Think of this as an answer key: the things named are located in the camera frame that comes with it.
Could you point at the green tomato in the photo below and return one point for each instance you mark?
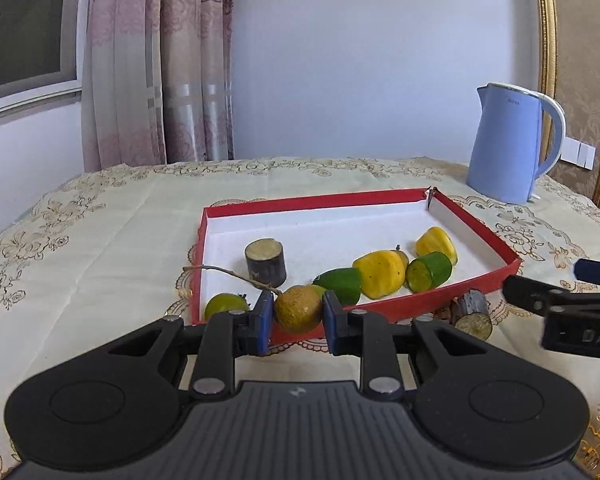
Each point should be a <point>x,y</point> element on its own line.
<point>222,306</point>

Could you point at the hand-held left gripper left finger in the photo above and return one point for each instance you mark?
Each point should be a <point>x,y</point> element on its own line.
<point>265,320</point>

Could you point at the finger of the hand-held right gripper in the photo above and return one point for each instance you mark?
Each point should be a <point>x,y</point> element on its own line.
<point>597,272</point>
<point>530,295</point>

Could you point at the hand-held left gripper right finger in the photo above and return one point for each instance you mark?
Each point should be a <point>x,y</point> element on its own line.
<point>330,322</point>

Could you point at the round brownish yellow fruit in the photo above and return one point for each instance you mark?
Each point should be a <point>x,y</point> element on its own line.
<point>297,307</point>

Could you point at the white wall socket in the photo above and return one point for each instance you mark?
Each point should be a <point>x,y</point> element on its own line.
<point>577,152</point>

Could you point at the blue electric kettle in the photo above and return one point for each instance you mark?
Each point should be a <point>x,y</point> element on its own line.
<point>505,145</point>

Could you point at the red cardboard box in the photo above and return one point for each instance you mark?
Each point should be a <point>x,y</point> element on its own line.
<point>330,225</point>

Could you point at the pink patterned curtain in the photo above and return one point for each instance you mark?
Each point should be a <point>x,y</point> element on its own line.
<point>165,60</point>

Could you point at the large dark sugarcane piece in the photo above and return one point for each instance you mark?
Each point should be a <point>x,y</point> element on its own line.
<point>265,265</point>

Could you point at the gold ornate frame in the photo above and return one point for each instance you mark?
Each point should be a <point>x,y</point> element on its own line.
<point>580,60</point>

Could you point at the small dark sugarcane piece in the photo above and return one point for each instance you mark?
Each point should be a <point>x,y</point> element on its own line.
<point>472,315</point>

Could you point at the long cucumber piece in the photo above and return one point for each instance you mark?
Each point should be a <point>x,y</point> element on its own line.
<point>342,282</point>

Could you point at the window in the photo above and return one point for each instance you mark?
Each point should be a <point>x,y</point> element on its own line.
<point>20,20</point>

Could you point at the short cucumber piece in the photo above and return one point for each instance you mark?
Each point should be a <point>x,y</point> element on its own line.
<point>430,270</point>

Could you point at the yellow bell pepper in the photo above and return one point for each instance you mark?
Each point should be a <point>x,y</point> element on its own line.
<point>435,242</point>
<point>380,272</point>

